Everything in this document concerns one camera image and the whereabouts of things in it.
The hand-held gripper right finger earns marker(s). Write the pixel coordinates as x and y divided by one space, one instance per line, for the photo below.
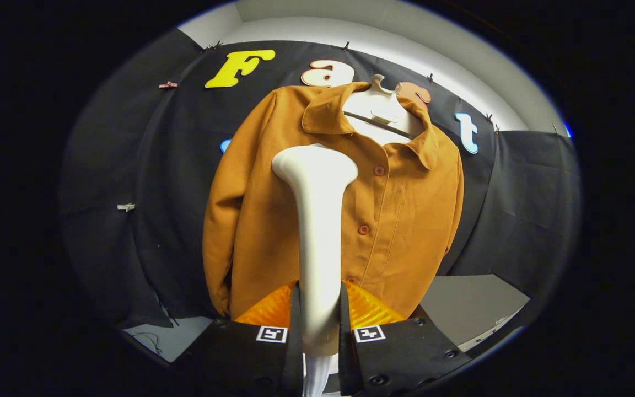
345 353

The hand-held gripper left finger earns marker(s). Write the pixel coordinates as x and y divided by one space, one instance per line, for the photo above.
296 353

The white garment steamer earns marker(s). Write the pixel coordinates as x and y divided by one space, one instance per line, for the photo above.
320 248

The orange button-up shirt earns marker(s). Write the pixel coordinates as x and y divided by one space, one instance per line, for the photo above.
405 220

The grey cabinet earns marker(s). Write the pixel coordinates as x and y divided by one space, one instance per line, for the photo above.
472 303

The black backdrop cloth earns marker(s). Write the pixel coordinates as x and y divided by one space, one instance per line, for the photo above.
174 193

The white clip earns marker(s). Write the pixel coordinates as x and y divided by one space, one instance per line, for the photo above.
126 207

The white mannequin torso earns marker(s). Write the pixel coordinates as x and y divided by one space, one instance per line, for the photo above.
372 107

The pink clip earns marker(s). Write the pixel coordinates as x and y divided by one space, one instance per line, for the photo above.
167 85

